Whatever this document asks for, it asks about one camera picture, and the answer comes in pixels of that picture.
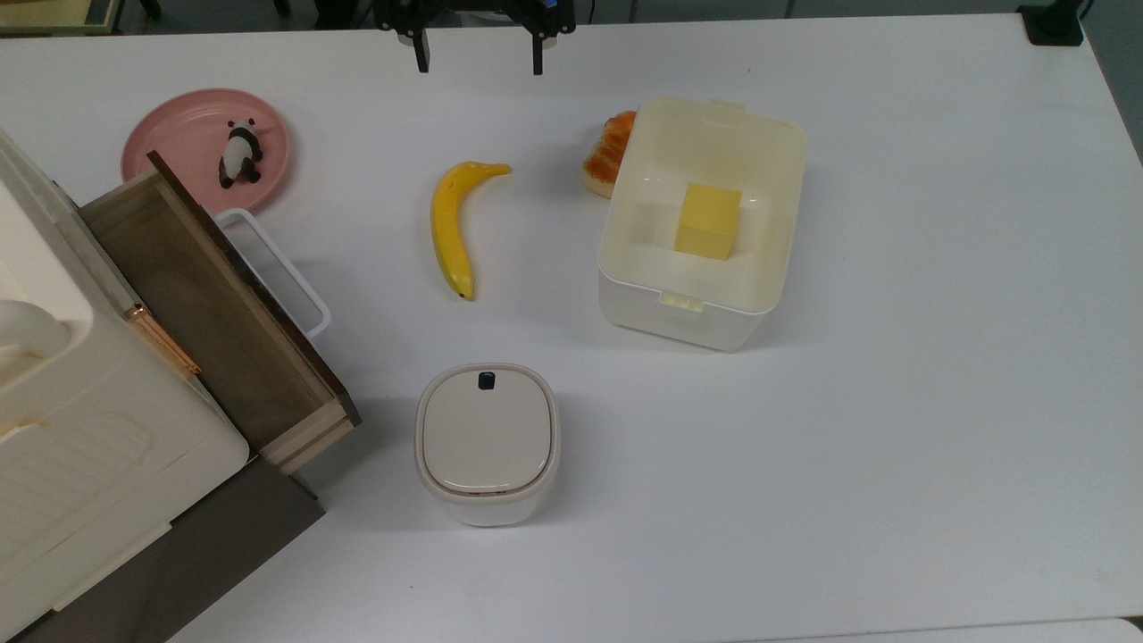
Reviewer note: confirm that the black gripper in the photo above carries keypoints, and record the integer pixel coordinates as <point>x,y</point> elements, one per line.
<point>473,11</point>

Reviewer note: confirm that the white plastic box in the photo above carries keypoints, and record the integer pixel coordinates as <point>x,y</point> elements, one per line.
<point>759,161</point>

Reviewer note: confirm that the orange glazed bread toy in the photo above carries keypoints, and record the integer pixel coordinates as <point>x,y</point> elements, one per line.
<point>607,156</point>

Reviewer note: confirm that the yellow banana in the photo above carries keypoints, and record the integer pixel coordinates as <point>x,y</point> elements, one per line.
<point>446,232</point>

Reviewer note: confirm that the panda toy figure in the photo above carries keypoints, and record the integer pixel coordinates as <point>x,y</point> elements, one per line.
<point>239,154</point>

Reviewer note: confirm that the yellow cube block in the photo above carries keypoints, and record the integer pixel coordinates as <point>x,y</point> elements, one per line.
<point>708,221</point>

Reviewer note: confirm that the pink plate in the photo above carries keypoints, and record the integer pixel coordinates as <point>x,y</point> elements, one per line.
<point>179,134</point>

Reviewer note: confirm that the dark brown wooden drawer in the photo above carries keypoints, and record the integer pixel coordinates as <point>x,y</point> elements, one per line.
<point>214,313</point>

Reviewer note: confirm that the white lidded trash bin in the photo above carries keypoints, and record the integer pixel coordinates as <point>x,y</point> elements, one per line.
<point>487,442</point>

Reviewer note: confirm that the yellow wooden furniture piece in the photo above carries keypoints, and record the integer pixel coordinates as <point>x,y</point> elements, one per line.
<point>54,13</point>

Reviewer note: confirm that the cream plastic storage cabinet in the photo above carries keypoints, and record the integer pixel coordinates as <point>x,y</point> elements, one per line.
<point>80,429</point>

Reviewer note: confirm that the black table clamp mount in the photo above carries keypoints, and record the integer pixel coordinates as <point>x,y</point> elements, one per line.
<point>1052,25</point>

